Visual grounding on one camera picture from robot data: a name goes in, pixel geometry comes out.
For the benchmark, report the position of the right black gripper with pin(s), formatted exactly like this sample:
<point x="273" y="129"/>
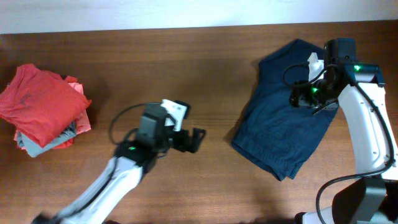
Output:
<point x="298" y="96"/>

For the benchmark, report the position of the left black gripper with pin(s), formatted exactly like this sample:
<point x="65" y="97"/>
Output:
<point x="185" y="144"/>

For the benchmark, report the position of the dark blue shorts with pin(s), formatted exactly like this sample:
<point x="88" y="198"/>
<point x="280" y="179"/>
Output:
<point x="273" y="135"/>

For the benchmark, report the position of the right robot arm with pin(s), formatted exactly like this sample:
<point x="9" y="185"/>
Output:
<point x="340" y="79"/>

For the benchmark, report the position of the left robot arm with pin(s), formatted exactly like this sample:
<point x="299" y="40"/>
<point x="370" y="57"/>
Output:
<point x="160" y="129"/>

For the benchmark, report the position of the red bottom folded garment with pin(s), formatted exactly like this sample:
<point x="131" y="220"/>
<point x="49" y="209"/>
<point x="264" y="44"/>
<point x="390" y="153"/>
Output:
<point x="65" y="144"/>

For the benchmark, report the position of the red folded shirt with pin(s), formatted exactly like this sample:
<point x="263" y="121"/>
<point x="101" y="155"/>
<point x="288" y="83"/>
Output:
<point x="40" y="104"/>

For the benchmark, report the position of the grey folded shirt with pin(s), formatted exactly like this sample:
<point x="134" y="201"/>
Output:
<point x="33" y="149"/>

